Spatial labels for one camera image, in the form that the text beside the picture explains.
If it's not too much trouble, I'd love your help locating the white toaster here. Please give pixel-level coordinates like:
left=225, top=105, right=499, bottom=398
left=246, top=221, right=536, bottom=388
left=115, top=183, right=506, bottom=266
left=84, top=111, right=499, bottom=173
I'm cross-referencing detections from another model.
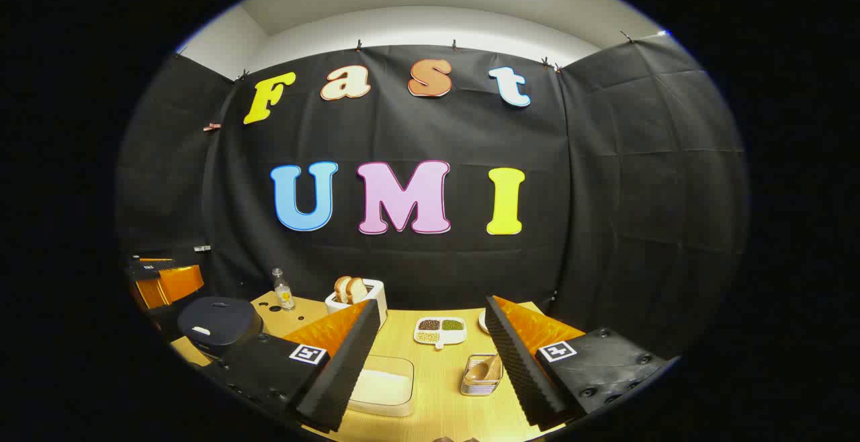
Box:
left=325, top=279, right=388, bottom=328

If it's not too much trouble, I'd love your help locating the black backdrop cloth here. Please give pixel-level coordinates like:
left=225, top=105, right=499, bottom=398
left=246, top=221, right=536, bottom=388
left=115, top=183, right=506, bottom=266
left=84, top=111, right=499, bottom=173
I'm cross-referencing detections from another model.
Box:
left=116, top=31, right=750, bottom=362

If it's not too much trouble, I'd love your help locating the small glass bottle yellow label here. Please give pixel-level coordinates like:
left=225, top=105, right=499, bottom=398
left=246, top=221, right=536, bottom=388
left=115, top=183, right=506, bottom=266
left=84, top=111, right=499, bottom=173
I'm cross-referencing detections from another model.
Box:
left=272, top=268, right=296, bottom=311

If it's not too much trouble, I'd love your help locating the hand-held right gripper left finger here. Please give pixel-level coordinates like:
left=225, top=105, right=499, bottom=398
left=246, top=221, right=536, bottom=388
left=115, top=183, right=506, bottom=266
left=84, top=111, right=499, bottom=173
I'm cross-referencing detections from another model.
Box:
left=202, top=299, right=382, bottom=433

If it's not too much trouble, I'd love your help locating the clear plastic container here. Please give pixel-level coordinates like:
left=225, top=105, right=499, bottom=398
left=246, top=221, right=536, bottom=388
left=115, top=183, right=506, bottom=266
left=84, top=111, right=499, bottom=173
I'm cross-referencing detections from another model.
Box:
left=347, top=355, right=415, bottom=418

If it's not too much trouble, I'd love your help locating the wooden spoon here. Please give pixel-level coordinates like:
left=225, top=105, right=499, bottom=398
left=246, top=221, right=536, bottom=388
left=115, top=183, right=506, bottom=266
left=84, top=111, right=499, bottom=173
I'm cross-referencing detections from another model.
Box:
left=465, top=355, right=501, bottom=383

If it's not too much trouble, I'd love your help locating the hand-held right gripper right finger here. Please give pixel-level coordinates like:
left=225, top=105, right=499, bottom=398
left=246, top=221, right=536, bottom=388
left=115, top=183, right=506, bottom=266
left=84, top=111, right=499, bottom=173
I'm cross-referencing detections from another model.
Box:
left=485, top=296, right=673, bottom=431

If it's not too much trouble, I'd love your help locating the white divided dish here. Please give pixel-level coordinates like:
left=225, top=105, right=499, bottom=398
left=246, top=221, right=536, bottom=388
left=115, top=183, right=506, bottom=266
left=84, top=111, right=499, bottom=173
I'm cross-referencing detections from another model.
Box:
left=414, top=316, right=467, bottom=350

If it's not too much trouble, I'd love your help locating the metal wire chopstick holder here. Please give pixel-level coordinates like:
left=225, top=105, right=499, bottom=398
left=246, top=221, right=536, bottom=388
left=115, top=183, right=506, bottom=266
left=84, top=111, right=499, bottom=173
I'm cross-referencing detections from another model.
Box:
left=461, top=353, right=505, bottom=397

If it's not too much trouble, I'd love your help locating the black and silver rice cooker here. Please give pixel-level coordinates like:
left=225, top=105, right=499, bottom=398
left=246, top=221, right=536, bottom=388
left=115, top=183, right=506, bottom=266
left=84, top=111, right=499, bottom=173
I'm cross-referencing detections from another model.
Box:
left=176, top=296, right=264, bottom=362

